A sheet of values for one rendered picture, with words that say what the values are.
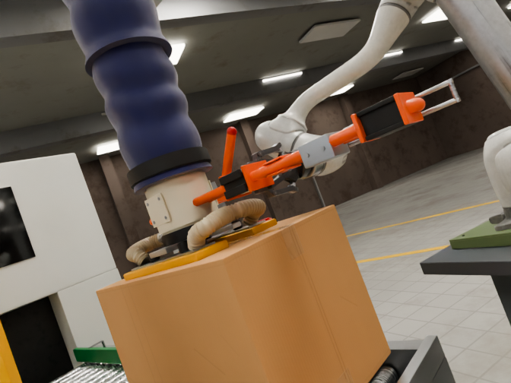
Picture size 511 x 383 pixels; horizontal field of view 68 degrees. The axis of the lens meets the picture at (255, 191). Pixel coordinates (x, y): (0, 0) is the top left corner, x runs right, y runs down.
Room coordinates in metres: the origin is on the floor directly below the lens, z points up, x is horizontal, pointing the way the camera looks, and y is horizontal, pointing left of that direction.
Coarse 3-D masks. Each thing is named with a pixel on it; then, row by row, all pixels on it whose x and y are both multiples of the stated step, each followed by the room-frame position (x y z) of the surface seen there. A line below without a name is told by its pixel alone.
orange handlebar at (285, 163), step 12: (408, 108) 0.58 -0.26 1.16; (420, 108) 0.58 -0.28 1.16; (348, 132) 0.65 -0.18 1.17; (336, 144) 0.67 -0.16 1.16; (288, 156) 0.74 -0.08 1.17; (300, 156) 0.72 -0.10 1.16; (264, 168) 0.78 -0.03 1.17; (276, 168) 0.76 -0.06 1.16; (288, 168) 0.76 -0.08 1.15; (252, 180) 0.81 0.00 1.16; (216, 192) 0.89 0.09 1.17
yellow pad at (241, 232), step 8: (256, 224) 1.00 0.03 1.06; (264, 224) 0.98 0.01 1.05; (272, 224) 1.01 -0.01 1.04; (232, 232) 1.02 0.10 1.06; (240, 232) 0.98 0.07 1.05; (248, 232) 0.96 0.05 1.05; (256, 232) 0.96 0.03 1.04; (208, 240) 1.09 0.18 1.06; (216, 240) 1.05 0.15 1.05; (232, 240) 1.01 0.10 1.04
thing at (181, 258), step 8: (224, 240) 0.88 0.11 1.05; (184, 248) 0.90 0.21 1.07; (200, 248) 0.85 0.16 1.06; (208, 248) 0.84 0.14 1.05; (216, 248) 0.85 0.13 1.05; (168, 256) 0.99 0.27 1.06; (176, 256) 0.88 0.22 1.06; (184, 256) 0.84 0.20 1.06; (192, 256) 0.82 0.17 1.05; (200, 256) 0.82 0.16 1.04; (144, 264) 1.01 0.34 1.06; (152, 264) 0.95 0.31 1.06; (160, 264) 0.90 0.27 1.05; (168, 264) 0.88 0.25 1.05; (176, 264) 0.86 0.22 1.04; (184, 264) 0.84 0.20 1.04; (128, 272) 1.04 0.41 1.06; (136, 272) 0.98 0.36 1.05; (144, 272) 0.96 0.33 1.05; (152, 272) 0.93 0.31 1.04
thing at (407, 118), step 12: (396, 96) 0.57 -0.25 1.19; (408, 96) 0.60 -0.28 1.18; (372, 108) 0.60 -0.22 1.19; (384, 108) 0.60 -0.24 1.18; (396, 108) 0.59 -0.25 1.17; (360, 120) 0.63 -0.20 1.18; (372, 120) 0.61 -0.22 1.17; (384, 120) 0.60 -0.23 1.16; (396, 120) 0.59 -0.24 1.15; (408, 120) 0.57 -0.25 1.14; (420, 120) 0.61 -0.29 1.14; (360, 132) 0.62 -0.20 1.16; (372, 132) 0.62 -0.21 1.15; (384, 132) 0.60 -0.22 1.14
